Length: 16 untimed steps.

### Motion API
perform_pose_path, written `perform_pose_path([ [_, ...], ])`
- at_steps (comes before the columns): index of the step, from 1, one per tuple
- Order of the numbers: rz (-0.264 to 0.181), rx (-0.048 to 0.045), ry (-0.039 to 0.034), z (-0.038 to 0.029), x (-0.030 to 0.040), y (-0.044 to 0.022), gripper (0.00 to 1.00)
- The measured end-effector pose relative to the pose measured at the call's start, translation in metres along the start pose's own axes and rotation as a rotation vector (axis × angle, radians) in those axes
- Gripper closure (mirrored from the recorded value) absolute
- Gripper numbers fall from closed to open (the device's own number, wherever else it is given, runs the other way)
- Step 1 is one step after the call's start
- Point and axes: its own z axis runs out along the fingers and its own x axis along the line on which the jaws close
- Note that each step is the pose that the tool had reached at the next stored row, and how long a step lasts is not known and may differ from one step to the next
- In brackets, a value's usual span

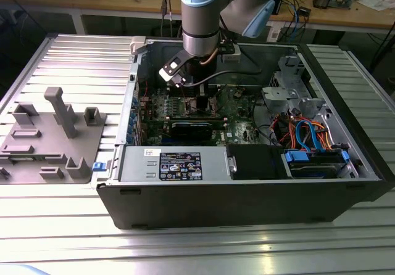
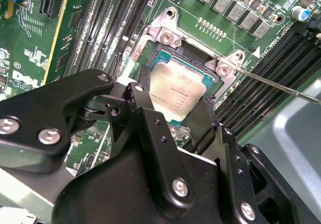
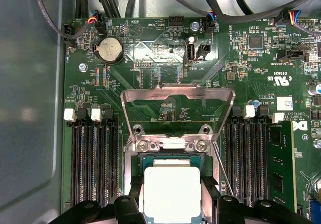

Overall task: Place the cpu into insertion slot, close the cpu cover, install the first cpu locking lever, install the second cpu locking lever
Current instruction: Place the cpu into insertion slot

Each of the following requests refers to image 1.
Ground CPU socket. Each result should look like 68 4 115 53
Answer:
184 97 218 115

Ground black disk bay cover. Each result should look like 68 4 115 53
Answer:
226 144 293 181

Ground black graphics card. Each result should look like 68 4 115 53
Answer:
170 121 214 141

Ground green motherboard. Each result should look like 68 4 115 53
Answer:
138 83 265 148

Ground silver drive cage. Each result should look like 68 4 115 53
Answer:
261 55 333 125

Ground white paper label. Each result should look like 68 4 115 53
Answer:
265 25 280 43

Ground grey power supply box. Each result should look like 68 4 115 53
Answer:
118 145 231 183

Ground black PC case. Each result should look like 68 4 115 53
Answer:
96 37 395 231

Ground hard disk in blue carrier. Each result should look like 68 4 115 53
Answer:
282 149 351 179

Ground wooden workbench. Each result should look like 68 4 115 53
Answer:
0 0 395 31

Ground grey parts rack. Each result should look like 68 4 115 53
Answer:
0 86 107 185

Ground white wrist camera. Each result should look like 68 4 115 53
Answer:
158 51 189 88
219 41 242 64

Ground black camera cable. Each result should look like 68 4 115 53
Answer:
180 70 265 88

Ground hanging USB cable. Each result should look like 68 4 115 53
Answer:
159 0 169 37
168 0 175 38

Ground pale grey case handle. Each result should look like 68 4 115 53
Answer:
129 36 149 55

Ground black round cable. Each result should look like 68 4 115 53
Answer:
251 101 280 145

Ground blue network cable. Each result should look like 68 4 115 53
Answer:
291 5 305 40

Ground blue flat data cable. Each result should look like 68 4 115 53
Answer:
294 119 312 152

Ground orange red wire bundle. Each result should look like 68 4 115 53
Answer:
310 120 339 151

